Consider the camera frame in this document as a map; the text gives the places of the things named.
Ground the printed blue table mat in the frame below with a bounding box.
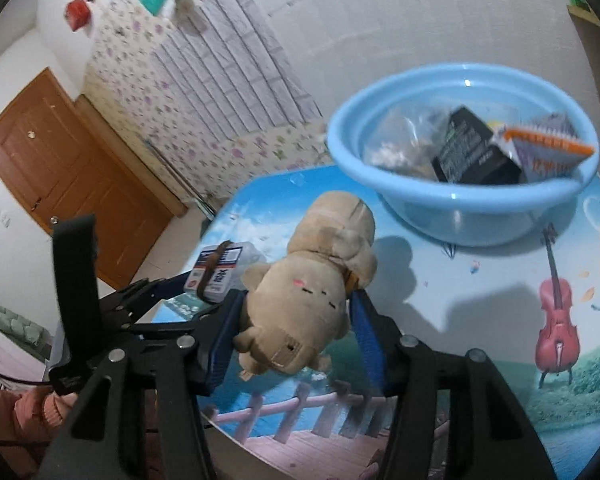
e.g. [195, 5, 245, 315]
[149, 166, 600, 479]

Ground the person's left hand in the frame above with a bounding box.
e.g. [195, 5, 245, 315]
[14, 387, 79, 430]

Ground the brown plush bear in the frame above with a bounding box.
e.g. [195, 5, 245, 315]
[234, 191, 377, 382]

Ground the green small box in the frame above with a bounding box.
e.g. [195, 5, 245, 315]
[569, 0, 591, 12]

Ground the blue plastic basin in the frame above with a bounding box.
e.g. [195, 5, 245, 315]
[327, 63, 600, 247]

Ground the card box with brown band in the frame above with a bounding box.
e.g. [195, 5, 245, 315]
[184, 240, 266, 304]

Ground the black bottle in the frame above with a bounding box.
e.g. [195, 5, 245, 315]
[432, 106, 521, 185]

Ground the orange silver snack packet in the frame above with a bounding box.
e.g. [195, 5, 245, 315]
[491, 113, 596, 183]

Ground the clear bag of cotton swabs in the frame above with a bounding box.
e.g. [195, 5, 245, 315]
[362, 102, 451, 181]

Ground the brown wooden door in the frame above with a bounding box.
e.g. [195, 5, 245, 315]
[0, 68, 187, 289]

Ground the red wall box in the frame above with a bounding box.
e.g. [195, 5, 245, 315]
[64, 0, 92, 32]

